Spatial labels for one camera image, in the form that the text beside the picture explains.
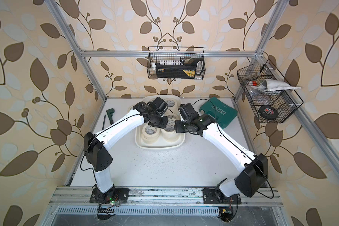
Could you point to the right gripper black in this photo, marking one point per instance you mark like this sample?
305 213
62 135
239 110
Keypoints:
178 127

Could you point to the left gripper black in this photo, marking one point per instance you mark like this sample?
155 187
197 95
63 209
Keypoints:
160 121

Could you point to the masking tape roll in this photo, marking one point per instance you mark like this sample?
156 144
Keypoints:
169 132
171 103

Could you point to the white plastic storage tray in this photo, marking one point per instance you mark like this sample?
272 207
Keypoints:
161 143

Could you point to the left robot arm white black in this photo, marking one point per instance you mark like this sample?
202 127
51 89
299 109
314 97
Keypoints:
97 146

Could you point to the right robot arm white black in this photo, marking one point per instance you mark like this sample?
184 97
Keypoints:
251 169

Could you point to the masking tape stack front left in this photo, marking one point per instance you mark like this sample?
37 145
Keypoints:
150 134

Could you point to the black yellow box in basket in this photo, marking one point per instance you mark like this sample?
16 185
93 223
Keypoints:
180 72

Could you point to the black tape roll red label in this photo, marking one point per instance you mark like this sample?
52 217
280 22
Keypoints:
268 112

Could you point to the green plastic tool case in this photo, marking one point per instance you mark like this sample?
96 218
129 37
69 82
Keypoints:
223 113

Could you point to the green pipe wrench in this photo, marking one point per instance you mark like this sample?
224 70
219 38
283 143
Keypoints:
110 113

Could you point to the grey folded cloth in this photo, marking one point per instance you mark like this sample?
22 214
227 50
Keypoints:
269 85

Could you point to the black wire basket back wall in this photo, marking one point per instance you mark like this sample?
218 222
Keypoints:
173 55

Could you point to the black wire basket wall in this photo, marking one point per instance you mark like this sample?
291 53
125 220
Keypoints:
286 101
173 55

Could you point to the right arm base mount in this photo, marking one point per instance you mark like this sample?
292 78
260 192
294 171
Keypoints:
220 196

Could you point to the black wire basket right wall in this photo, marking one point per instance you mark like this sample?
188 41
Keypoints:
286 101

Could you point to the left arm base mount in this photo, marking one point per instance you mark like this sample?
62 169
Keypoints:
108 196

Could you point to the aluminium front rail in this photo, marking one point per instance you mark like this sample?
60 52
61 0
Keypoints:
165 196

